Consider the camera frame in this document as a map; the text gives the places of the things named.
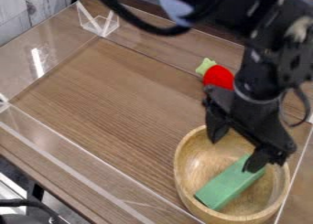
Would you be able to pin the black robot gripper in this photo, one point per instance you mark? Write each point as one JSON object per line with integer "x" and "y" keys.
{"x": 254, "y": 121}

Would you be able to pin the green rectangular block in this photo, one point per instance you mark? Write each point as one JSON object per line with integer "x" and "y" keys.
{"x": 227, "y": 185}

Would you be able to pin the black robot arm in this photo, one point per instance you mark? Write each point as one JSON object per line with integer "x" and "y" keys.
{"x": 275, "y": 28}

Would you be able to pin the brown wooden bowl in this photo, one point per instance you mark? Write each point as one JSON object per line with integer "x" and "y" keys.
{"x": 199, "y": 160}

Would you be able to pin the red toy strawberry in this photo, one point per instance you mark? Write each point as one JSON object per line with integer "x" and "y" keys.
{"x": 215, "y": 75}

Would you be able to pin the clear acrylic corner bracket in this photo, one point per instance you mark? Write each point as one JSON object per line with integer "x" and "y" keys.
{"x": 100, "y": 25}

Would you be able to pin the clear acrylic tray wall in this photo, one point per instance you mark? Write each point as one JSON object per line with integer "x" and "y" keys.
{"x": 111, "y": 183}

